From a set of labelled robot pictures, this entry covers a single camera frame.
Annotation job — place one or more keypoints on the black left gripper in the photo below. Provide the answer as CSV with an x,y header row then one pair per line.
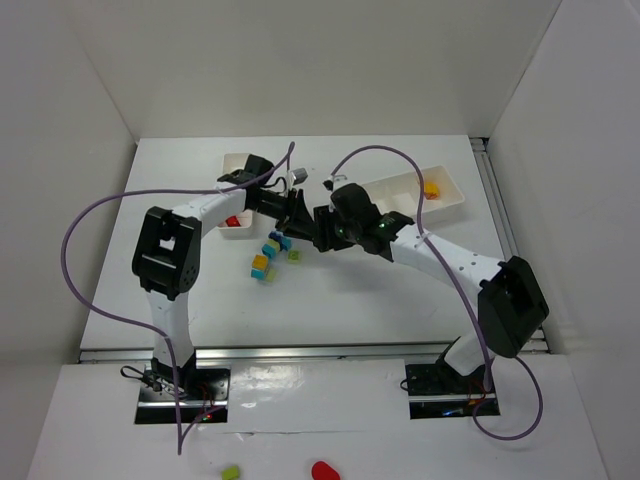
x,y
292,211

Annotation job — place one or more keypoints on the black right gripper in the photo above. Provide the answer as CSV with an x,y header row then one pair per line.
x,y
324,228

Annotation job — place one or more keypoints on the red lego brick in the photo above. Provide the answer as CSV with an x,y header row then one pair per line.
x,y
232,222

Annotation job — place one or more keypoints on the yellow butterfly lego brick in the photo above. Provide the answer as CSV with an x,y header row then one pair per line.
x,y
431,191

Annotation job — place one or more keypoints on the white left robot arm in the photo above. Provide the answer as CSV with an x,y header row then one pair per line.
x,y
167,256

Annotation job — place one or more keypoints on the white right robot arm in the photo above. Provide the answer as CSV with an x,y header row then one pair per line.
x,y
503,298

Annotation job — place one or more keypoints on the long teal lego brick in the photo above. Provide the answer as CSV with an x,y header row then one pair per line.
x,y
275,235

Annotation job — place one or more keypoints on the small lime lego brick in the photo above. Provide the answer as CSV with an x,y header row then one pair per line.
x,y
294,256

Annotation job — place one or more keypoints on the teal and lime lego stack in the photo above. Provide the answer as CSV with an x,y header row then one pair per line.
x,y
271,248

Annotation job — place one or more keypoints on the teal lime yellow lego cluster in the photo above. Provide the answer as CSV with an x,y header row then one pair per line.
x,y
261,269

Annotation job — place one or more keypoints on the white right sorting tray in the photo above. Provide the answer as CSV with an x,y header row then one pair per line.
x,y
401,193

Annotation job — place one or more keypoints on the red piece on front ledge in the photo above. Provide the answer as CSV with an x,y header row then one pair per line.
x,y
321,470

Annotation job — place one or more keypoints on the lime lego on front ledge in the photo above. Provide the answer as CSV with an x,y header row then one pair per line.
x,y
230,473

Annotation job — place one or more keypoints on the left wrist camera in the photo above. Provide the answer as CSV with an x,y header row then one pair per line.
x,y
298,176

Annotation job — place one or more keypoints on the aluminium front rail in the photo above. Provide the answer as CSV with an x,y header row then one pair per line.
x,y
211,356

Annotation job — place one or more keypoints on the aluminium side rail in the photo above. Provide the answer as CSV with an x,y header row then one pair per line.
x,y
494,197

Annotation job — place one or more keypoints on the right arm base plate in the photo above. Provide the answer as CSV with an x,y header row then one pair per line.
x,y
435,391

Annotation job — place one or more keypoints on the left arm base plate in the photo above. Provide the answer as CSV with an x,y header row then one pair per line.
x,y
156,406

